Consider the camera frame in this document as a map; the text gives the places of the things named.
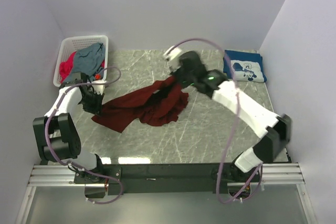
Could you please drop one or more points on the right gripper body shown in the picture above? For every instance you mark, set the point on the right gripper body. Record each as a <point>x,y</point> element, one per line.
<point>179,74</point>

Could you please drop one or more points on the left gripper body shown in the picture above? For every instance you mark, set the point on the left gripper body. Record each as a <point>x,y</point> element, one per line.
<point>92,102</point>

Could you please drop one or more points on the dark red t shirt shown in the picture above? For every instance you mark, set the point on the dark red t shirt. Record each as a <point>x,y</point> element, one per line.
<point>154,105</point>

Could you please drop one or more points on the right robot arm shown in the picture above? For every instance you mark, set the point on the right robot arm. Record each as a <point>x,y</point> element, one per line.
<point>273,131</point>

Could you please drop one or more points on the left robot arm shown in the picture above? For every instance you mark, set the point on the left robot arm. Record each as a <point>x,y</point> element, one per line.
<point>56,135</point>

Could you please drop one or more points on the grey blue t shirt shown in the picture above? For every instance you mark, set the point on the grey blue t shirt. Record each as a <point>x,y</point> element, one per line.
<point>96,48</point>

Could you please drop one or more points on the pink red t shirt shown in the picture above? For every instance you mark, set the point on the pink red t shirt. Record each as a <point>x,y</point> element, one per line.
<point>65,68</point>

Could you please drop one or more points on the folded blue t shirt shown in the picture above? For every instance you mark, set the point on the folded blue t shirt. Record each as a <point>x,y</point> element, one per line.
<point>246,66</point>

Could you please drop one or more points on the white plastic laundry basket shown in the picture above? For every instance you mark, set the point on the white plastic laundry basket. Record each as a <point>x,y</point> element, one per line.
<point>72,44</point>

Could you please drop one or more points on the black base beam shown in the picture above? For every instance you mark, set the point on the black base beam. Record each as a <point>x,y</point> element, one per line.
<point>152,178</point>

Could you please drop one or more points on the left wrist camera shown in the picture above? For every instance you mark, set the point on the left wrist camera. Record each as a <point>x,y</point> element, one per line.
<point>99,84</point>

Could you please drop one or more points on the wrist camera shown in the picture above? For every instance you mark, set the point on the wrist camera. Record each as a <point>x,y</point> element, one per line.
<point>99,84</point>
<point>171,56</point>

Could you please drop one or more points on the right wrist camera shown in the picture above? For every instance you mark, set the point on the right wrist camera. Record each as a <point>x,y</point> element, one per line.
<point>171,56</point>

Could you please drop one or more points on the aluminium rail frame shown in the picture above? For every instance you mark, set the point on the aluminium rail frame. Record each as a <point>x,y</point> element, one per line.
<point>61,176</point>

